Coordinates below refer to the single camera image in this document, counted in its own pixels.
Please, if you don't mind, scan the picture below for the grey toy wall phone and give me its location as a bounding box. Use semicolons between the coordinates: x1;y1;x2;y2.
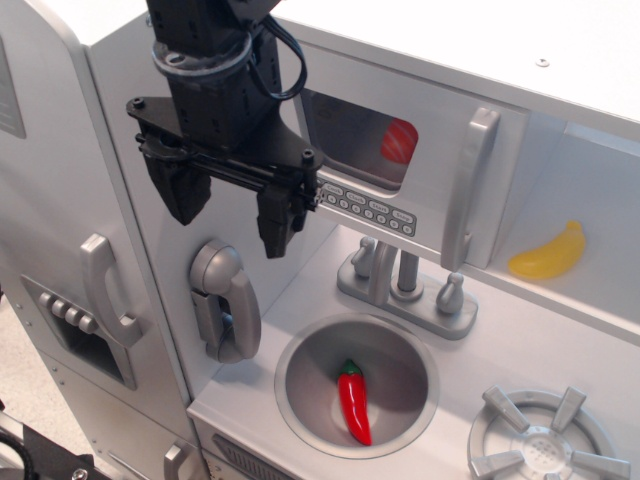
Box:
189;239;261;364

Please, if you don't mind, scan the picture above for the grey oven control panel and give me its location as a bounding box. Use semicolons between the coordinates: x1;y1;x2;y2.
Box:
212;434;295;480

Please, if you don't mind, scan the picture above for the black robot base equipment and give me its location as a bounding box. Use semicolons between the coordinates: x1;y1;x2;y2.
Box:
1;403;109;480

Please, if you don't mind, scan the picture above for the grey toy fridge cabinet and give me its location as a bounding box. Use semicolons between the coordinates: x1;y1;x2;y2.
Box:
1;1;208;479

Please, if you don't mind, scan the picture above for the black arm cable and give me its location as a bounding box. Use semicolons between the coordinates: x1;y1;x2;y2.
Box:
248;14;308;102

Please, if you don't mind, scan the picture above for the silver microwave door handle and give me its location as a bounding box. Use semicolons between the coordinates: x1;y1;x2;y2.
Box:
440;107;500;272

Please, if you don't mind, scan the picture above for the silver toy faucet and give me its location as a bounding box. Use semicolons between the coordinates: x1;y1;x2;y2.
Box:
337;236;478;340

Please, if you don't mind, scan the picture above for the red toy chili pepper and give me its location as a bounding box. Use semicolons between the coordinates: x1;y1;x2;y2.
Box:
337;359;373;446

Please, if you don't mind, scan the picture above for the silver lower door handle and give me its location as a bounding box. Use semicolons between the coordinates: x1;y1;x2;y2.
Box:
163;443;193;480

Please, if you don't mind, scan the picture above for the silver fridge door handle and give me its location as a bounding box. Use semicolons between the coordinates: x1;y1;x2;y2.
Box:
80;233;142;348

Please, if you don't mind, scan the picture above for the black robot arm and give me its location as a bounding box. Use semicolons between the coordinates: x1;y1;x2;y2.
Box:
127;1;324;258

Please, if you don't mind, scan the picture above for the grey toy microwave door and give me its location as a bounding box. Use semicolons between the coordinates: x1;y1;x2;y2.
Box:
296;45;529;268

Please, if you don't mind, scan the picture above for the silver toy sink basin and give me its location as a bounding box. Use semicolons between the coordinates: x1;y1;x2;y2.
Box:
274;313;439;460

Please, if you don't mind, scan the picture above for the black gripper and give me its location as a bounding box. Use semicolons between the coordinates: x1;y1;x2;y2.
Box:
127;35;322;259

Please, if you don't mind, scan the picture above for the silver toy stove burner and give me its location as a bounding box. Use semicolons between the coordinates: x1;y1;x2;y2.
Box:
467;385;632;479

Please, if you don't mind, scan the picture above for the red toy salmon sushi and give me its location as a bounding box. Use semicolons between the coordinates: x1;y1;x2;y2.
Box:
380;118;419;165

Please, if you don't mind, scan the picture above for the yellow toy banana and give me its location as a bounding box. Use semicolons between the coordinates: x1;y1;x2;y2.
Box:
507;220;586;280

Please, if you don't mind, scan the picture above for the grey toy ice dispenser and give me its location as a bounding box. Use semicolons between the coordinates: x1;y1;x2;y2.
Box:
20;275;137;390

